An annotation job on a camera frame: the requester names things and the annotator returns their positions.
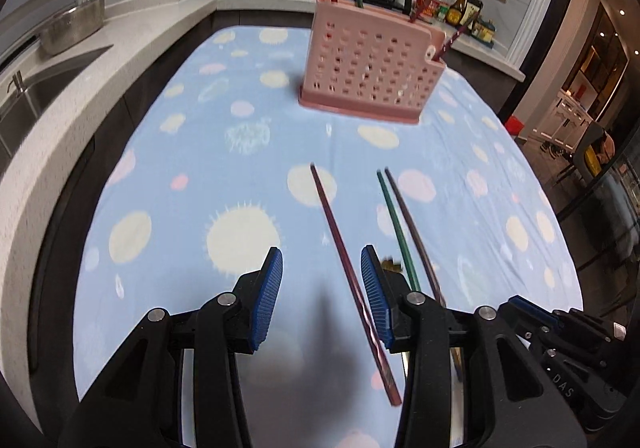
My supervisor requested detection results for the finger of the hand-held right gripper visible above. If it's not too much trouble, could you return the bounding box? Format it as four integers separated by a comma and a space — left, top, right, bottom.
510, 295, 616, 344
500, 305, 566, 364

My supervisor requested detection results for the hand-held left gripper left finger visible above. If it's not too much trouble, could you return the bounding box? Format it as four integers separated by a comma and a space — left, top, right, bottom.
57, 246, 284, 448

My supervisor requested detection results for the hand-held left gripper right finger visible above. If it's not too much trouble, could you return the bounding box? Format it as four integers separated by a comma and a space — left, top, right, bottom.
360, 245, 586, 448

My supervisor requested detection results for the dark brown chopstick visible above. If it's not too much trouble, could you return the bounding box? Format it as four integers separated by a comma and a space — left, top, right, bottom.
384, 167, 448, 306

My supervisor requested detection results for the pink perforated utensil holder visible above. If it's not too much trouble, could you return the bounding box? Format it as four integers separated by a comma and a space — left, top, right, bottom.
298, 0, 446, 124

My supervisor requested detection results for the blue spotted tablecloth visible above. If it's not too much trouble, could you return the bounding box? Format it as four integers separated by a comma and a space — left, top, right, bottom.
75, 26, 586, 448

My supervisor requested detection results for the dark chair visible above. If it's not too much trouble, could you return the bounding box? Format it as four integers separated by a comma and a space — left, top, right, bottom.
575, 121, 619, 189

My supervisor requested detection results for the white cabinet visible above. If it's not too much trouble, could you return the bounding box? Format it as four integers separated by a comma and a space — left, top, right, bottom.
532, 88, 596, 154

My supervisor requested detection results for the wooden display cabinet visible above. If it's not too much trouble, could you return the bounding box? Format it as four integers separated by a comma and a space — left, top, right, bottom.
565, 0, 631, 99

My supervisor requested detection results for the dark squat jar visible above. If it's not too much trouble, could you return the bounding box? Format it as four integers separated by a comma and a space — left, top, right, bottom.
472, 18, 497, 45

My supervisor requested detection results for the brown sauce bottle yellow cap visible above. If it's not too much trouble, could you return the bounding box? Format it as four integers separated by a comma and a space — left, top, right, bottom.
446, 0, 471, 27

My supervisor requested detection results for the dark soy sauce bottle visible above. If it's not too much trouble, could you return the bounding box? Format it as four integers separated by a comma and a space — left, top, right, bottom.
462, 0, 485, 30

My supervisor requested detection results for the steel kitchen sink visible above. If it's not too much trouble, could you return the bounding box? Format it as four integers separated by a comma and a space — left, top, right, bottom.
0, 46, 114, 156

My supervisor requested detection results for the steel basin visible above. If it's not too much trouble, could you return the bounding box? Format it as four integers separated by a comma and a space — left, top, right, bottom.
37, 0, 109, 57

